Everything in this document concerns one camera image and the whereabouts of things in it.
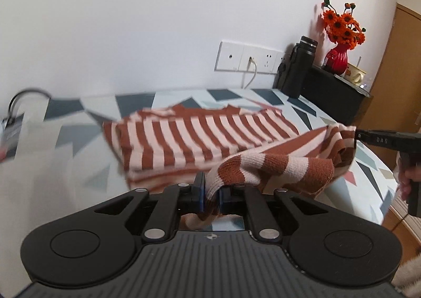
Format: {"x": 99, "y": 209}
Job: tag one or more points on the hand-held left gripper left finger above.
{"x": 199, "y": 192}

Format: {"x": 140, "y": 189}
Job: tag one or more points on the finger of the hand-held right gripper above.
{"x": 361, "y": 136}

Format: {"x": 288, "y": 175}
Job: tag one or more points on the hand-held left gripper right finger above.
{"x": 221, "y": 197}

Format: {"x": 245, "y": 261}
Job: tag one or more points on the brown and pink striped sweater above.
{"x": 197, "y": 136}

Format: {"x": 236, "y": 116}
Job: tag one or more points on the person's right hand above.
{"x": 404, "y": 182}

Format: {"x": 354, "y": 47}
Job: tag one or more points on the white printed mug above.
{"x": 355, "y": 74}

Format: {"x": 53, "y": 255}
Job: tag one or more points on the wooden door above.
{"x": 401, "y": 71}

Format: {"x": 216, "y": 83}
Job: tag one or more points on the red vase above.
{"x": 337, "y": 59}

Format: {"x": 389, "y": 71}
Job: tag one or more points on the black water bottle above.
{"x": 297, "y": 71}

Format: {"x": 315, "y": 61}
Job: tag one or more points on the white five-hole power socket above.
{"x": 279, "y": 57}
{"x": 268, "y": 61}

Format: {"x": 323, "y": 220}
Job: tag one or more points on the geometric patterned table mat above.
{"x": 82, "y": 133}

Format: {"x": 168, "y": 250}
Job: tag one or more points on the person's beige fleece garment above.
{"x": 409, "y": 280}

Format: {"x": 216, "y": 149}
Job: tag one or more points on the clear plastic bags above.
{"x": 11, "y": 133}

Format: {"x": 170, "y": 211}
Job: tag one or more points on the white round-hole wall socket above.
{"x": 228, "y": 56}

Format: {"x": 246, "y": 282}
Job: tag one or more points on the white data wall socket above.
{"x": 246, "y": 54}

